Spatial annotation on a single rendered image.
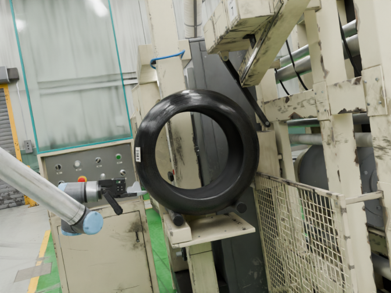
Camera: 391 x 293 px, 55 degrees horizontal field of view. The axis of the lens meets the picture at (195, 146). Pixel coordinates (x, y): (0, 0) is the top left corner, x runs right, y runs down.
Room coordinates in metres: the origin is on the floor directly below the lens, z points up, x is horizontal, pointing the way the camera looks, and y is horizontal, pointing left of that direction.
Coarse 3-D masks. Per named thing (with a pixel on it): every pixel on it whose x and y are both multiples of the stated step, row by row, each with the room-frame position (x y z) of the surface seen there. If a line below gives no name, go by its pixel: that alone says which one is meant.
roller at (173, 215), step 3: (168, 210) 1.78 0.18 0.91; (171, 210) 1.72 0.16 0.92; (171, 213) 1.68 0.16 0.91; (174, 213) 1.64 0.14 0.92; (177, 213) 1.62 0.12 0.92; (171, 216) 1.65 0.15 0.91; (174, 216) 1.59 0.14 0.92; (177, 216) 1.58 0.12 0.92; (180, 216) 1.58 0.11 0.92; (174, 219) 1.57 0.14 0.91; (177, 219) 1.57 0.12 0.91; (180, 219) 1.57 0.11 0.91; (183, 219) 1.58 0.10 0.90; (174, 222) 1.57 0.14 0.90; (177, 222) 1.57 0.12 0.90; (180, 222) 1.57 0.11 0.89; (183, 222) 1.58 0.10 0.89; (177, 225) 1.57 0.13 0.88; (180, 225) 1.58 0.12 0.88
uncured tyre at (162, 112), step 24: (168, 96) 1.63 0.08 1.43; (192, 96) 1.60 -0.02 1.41; (216, 96) 1.63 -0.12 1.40; (144, 120) 1.60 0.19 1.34; (168, 120) 1.57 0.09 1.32; (216, 120) 1.88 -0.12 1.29; (240, 120) 1.62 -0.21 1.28; (144, 144) 1.56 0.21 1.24; (240, 144) 1.87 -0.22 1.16; (144, 168) 1.56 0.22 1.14; (240, 168) 1.86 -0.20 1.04; (168, 192) 1.57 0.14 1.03; (192, 192) 1.85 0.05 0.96; (216, 192) 1.85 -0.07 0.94; (240, 192) 1.63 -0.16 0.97
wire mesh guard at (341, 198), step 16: (272, 176) 1.72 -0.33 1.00; (256, 192) 2.01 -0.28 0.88; (304, 192) 1.42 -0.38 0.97; (320, 192) 1.28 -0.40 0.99; (256, 208) 2.03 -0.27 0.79; (272, 224) 1.83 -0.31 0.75; (320, 224) 1.33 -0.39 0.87; (288, 240) 1.65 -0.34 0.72; (288, 256) 1.68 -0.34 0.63; (304, 256) 1.50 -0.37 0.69; (352, 256) 1.16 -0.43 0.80; (288, 272) 1.71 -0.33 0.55; (320, 272) 1.39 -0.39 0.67; (352, 272) 1.16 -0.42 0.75; (352, 288) 1.16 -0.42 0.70
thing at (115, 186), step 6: (102, 180) 1.62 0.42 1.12; (108, 180) 1.62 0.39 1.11; (114, 180) 1.61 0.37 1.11; (120, 180) 1.62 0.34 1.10; (102, 186) 1.62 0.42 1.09; (108, 186) 1.63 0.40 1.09; (114, 186) 1.61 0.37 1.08; (120, 186) 1.62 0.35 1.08; (102, 192) 1.62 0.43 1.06; (114, 192) 1.61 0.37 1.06; (120, 192) 1.61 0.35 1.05; (126, 192) 1.66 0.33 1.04
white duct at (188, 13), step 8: (184, 0) 2.42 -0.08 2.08; (192, 0) 2.39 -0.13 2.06; (200, 0) 2.42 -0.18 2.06; (184, 8) 2.46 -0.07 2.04; (192, 8) 2.42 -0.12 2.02; (200, 8) 2.45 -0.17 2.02; (184, 16) 2.49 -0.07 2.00; (192, 16) 2.46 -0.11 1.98; (200, 16) 2.48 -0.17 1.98; (184, 24) 2.53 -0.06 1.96; (192, 24) 2.49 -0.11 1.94; (200, 24) 2.51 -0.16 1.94; (184, 32) 2.58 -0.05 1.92; (192, 32) 2.53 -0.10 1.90; (200, 32) 2.55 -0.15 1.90
